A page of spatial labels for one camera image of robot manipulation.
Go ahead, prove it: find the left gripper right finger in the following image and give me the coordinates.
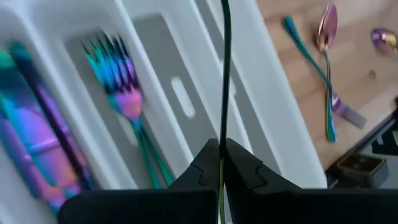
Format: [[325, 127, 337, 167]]
[[224, 138, 398, 224]]

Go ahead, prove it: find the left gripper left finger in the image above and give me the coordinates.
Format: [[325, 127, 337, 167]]
[[57, 138, 221, 224]]

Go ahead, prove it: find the iridescent rainbow fork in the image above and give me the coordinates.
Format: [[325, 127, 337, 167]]
[[218, 0, 233, 224], [81, 32, 177, 189], [282, 14, 368, 129], [81, 40, 164, 190]]

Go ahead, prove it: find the white plastic cutlery tray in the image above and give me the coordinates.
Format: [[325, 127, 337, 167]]
[[0, 0, 327, 224]]

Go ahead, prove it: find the iridescent rainbow spoon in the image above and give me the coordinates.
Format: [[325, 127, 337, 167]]
[[369, 27, 398, 54], [316, 2, 339, 143]]

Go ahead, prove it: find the black table-level camera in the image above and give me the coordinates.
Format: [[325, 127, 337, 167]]
[[337, 154, 389, 187]]

